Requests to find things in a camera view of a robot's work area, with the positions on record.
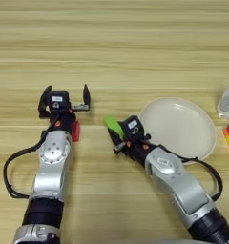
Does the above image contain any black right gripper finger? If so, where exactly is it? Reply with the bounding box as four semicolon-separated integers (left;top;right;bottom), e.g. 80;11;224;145
107;127;125;148

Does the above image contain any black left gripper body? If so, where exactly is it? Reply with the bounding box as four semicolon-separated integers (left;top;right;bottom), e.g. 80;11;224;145
49;104;90;133

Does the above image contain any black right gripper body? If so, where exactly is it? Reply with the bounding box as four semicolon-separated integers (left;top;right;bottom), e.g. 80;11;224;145
113;134;158;167

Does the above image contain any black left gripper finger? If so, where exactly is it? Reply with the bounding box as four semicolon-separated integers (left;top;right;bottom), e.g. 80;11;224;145
82;83;92;112
37;85;52;119

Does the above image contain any green rectangular block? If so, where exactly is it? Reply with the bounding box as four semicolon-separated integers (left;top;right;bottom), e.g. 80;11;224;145
103;115;126;141

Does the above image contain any red block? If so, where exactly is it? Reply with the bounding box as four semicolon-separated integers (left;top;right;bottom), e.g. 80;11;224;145
71;121;81;143

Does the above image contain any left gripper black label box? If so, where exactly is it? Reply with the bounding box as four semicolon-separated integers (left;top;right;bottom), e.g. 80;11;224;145
47;91;71;112

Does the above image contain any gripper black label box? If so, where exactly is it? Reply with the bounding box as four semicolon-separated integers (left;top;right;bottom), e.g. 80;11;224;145
121;115;145;141
47;91;71;112

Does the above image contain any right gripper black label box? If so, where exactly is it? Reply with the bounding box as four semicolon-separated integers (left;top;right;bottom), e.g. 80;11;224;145
121;115;145;141

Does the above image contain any white round plate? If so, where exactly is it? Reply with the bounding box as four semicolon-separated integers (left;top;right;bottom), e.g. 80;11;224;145
137;96;218;166

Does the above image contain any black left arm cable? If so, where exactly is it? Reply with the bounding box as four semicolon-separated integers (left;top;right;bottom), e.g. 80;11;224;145
2;123;57;199

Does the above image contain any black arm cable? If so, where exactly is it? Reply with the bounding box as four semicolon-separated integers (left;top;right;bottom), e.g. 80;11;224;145
2;123;57;199
157;144;224;203

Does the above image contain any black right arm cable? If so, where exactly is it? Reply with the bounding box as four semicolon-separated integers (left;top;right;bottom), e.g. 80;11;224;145
157;144;224;203

